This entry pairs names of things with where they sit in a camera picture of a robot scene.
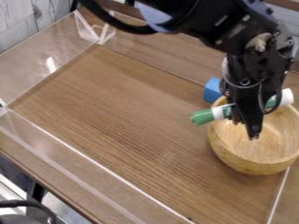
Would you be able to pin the clear acrylic tray wall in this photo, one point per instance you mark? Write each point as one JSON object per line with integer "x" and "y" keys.
{"x": 97, "y": 125}

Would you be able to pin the blue foam block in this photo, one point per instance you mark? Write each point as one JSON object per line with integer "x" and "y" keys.
{"x": 211, "y": 93}

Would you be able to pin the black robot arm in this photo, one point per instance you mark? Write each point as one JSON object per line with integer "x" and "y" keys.
{"x": 239, "y": 27}

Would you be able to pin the black metal stand base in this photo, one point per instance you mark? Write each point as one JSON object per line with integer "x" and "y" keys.
{"x": 38, "y": 213}

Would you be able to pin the green Expo marker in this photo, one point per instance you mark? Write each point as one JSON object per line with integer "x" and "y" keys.
{"x": 209, "y": 115}

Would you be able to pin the brown wooden bowl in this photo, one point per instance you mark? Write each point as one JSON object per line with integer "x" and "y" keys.
{"x": 263, "y": 156}

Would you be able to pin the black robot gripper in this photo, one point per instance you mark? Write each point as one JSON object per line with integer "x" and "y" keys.
{"x": 255, "y": 97}

